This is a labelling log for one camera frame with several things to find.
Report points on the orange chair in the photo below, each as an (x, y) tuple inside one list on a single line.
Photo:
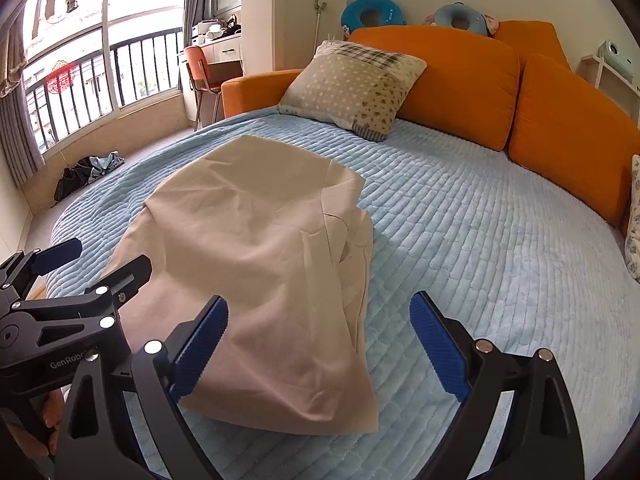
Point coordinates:
[(197, 67)]

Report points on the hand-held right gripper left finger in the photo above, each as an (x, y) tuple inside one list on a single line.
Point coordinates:
[(200, 350)]

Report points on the beige patchwork pillow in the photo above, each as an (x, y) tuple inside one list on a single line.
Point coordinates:
[(350, 85)]

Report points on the large orange back cushion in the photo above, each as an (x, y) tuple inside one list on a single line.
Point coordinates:
[(570, 130), (450, 75)]

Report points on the black balcony railing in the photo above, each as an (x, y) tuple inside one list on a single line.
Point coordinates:
[(145, 70)]

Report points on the small orange cushion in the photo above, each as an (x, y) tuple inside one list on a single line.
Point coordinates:
[(530, 40)]

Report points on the wall hook with stick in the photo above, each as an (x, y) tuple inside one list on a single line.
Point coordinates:
[(319, 10)]

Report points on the pink hooded jacket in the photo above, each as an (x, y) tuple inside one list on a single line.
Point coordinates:
[(250, 260)]

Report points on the white shelf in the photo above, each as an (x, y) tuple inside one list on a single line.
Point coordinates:
[(592, 70)]

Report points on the dark folded umbrella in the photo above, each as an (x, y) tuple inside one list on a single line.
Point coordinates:
[(80, 175)]

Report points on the bright blue neck pillow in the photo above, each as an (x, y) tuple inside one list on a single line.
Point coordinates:
[(352, 15)]

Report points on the pale green projector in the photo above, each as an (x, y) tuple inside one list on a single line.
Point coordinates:
[(617, 57)]

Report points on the white desk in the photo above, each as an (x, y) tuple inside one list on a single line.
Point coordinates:
[(227, 55)]

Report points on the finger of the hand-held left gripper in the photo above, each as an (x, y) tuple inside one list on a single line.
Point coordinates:
[(57, 252), (130, 272)]

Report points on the light blue quilted blanket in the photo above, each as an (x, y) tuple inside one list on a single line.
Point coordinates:
[(475, 240)]

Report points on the person's left hand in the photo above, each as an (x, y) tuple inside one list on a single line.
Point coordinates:
[(52, 407)]

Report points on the white floral pillow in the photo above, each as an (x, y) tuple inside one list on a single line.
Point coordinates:
[(634, 220)]

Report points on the red hanging decoration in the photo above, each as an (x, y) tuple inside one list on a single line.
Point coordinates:
[(60, 77)]

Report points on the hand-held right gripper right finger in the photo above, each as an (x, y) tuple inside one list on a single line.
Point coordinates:
[(440, 350)]

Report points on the grey-blue neck pillow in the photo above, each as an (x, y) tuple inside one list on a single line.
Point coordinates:
[(442, 20)]

